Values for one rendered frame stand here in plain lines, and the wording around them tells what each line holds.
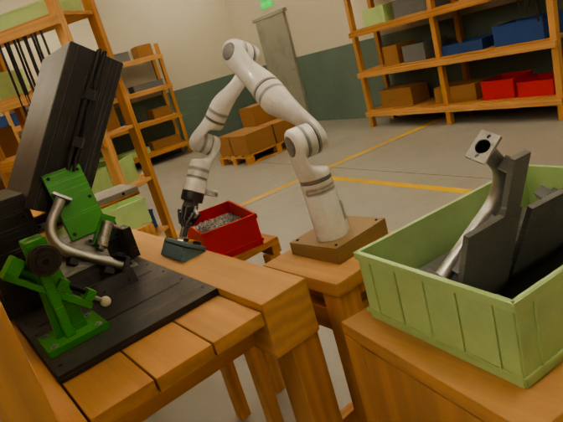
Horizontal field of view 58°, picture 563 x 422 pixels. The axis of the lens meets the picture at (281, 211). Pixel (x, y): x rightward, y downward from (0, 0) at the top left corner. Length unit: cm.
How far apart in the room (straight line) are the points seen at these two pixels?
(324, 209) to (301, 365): 42
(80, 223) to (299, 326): 74
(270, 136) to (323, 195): 644
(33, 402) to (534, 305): 87
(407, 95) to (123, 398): 670
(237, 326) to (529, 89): 542
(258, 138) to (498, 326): 689
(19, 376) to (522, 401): 85
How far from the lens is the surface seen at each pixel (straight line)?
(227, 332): 117
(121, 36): 1110
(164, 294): 144
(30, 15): 446
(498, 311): 94
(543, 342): 100
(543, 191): 119
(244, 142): 756
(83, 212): 164
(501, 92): 649
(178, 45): 1143
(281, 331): 125
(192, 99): 1139
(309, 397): 138
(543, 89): 621
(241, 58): 162
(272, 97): 149
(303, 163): 138
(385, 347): 114
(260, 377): 199
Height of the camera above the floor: 142
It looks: 17 degrees down
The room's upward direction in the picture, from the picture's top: 16 degrees counter-clockwise
